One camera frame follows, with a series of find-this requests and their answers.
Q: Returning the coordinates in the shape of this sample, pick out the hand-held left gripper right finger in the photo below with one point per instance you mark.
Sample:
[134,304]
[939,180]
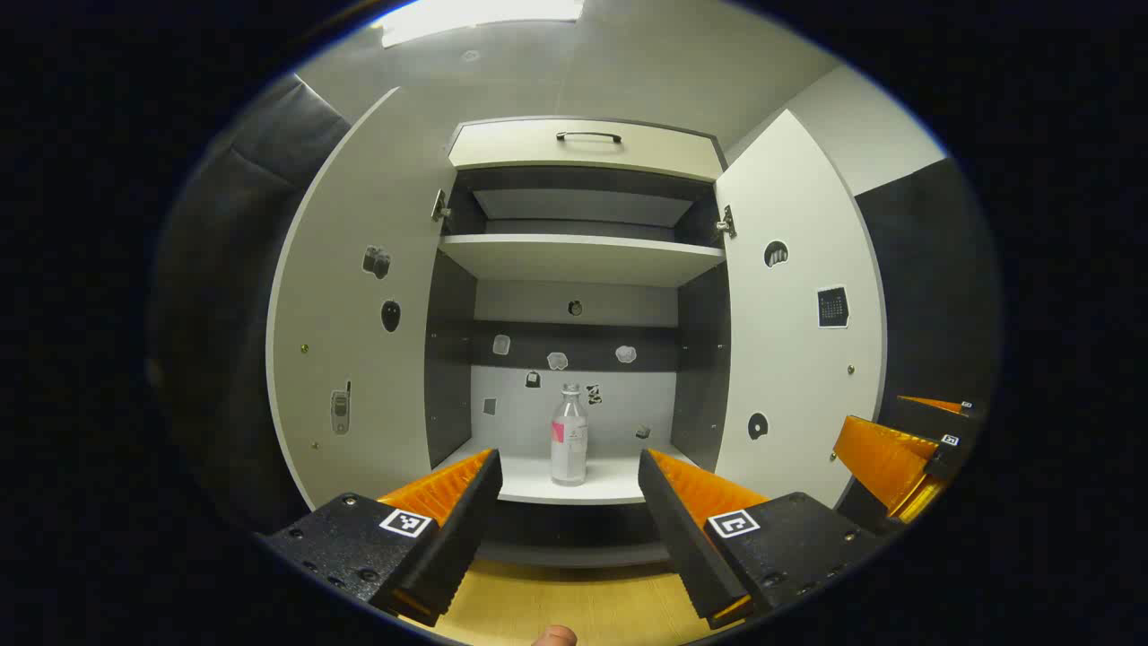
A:
[682,547]

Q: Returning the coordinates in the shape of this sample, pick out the white cabinet shelf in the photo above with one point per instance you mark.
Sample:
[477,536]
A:
[583,260]

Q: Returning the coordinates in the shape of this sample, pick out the metal door hinge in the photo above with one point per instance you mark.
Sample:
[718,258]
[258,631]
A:
[726,222]
[439,206]

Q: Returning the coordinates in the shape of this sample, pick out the clear plastic bottle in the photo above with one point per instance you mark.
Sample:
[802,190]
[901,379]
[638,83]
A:
[569,449]

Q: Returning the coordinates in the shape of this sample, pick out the white cabinet door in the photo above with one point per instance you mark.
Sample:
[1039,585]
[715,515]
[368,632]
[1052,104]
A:
[789,359]
[341,296]

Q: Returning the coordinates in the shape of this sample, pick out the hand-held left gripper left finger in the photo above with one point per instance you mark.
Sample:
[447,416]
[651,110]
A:
[466,529]

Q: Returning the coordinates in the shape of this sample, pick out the white cabinet drawer front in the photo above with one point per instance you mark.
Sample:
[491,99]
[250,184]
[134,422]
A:
[538,148]

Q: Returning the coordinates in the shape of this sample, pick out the ceiling light panel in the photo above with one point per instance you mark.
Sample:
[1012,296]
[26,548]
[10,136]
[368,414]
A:
[475,18]

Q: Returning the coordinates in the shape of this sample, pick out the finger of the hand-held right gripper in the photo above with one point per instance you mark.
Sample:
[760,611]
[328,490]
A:
[883,462]
[924,417]

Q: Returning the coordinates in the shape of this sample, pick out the white and grey cabinet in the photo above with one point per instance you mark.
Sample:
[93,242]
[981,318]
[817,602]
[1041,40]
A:
[538,301]

